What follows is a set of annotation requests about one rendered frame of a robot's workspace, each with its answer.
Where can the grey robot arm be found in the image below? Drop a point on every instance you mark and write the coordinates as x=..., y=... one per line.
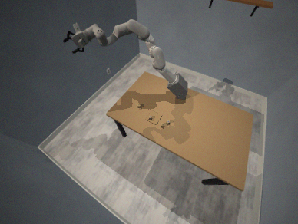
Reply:
x=127, y=28

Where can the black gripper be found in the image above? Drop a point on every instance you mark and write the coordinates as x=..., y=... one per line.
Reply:
x=75, y=39

